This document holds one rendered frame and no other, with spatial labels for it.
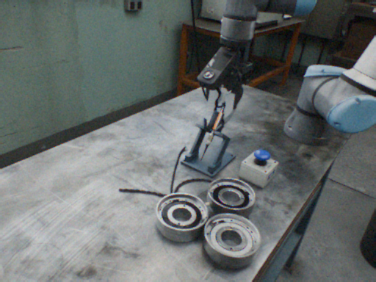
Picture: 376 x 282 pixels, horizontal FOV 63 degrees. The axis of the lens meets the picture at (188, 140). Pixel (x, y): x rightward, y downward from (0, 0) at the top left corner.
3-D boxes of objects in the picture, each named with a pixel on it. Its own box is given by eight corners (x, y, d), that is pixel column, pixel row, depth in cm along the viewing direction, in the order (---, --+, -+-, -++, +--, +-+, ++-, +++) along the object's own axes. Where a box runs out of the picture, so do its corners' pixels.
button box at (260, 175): (263, 189, 76) (267, 172, 73) (238, 176, 79) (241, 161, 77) (276, 174, 82) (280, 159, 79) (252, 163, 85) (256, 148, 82)
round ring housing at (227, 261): (267, 263, 57) (272, 247, 55) (217, 279, 53) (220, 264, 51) (238, 222, 65) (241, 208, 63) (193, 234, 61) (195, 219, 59)
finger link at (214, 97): (223, 114, 85) (232, 84, 80) (212, 121, 81) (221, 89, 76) (214, 109, 86) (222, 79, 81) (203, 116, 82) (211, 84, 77)
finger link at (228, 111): (242, 120, 82) (245, 87, 78) (232, 128, 78) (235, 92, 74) (232, 117, 84) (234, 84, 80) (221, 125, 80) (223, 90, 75)
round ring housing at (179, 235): (214, 239, 61) (217, 224, 59) (162, 250, 57) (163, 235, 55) (195, 203, 69) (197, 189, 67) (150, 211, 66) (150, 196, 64)
